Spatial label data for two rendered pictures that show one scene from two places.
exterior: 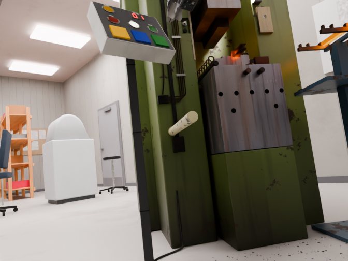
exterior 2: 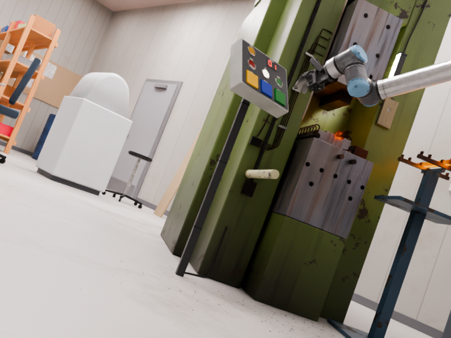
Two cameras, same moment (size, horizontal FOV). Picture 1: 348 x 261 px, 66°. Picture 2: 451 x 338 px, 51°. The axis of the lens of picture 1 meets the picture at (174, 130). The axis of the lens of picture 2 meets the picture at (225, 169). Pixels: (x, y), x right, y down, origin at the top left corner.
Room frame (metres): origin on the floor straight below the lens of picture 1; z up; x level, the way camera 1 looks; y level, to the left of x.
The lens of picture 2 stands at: (-1.13, 0.16, 0.37)
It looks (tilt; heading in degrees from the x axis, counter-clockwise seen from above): 5 degrees up; 0
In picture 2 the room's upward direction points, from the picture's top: 21 degrees clockwise
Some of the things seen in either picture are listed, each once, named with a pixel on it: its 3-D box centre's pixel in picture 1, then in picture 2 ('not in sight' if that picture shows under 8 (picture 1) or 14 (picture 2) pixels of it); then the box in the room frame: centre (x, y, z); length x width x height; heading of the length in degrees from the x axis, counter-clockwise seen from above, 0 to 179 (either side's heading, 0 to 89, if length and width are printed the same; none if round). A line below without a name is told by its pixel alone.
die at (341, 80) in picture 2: (212, 20); (338, 87); (1.62, -0.32, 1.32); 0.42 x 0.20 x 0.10; 11
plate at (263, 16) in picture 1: (264, 19); (386, 113); (1.61, -0.64, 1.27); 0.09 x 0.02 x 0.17; 101
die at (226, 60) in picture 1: (219, 74); (318, 142); (1.62, -0.32, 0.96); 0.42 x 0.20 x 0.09; 11
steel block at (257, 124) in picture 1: (232, 116); (310, 186); (1.64, -0.37, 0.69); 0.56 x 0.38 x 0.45; 11
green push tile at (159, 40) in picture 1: (159, 41); (279, 97); (1.18, 0.02, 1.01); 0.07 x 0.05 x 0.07; 126
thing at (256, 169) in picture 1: (243, 191); (283, 259); (1.64, -0.37, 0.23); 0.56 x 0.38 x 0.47; 11
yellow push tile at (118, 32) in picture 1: (119, 33); (251, 80); (1.07, 0.18, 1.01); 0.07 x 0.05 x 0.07; 126
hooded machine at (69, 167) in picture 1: (69, 157); (90, 129); (4.71, 1.88, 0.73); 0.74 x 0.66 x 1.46; 133
